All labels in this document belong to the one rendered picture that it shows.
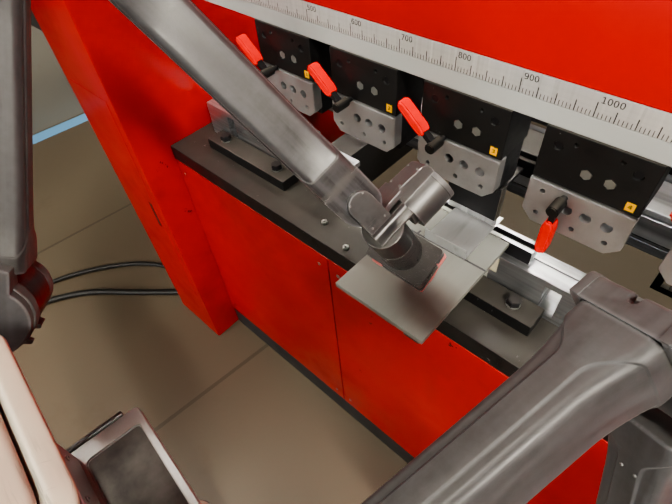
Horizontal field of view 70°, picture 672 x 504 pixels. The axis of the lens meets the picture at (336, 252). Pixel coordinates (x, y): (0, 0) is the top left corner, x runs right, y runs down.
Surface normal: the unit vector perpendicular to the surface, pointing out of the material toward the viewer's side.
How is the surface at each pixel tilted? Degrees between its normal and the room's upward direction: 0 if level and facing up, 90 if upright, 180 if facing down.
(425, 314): 0
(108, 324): 0
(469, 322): 0
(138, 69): 90
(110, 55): 90
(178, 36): 67
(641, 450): 81
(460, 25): 90
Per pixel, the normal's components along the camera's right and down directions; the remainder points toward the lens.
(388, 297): -0.07, -0.67
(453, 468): -0.54, -0.69
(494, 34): -0.67, 0.58
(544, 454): 0.31, 0.32
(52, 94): 0.66, 0.53
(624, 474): -0.94, 0.18
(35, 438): 0.45, -0.85
